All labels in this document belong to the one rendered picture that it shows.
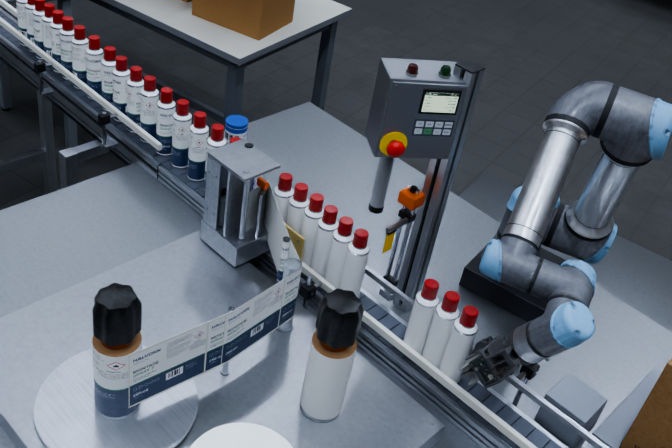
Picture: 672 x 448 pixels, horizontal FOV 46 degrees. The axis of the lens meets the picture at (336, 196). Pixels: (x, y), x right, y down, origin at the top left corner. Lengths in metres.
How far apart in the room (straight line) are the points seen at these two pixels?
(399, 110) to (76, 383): 0.85
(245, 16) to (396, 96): 1.76
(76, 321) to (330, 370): 0.59
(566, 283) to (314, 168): 1.09
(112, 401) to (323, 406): 0.41
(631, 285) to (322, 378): 1.09
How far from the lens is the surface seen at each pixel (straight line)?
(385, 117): 1.63
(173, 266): 1.96
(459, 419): 1.78
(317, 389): 1.60
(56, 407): 1.67
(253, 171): 1.83
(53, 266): 2.05
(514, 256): 1.58
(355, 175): 2.44
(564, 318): 1.49
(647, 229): 4.24
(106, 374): 1.54
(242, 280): 1.93
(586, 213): 1.95
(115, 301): 1.44
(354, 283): 1.86
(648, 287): 2.39
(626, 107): 1.71
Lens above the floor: 2.18
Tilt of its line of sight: 35 degrees down
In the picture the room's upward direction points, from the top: 11 degrees clockwise
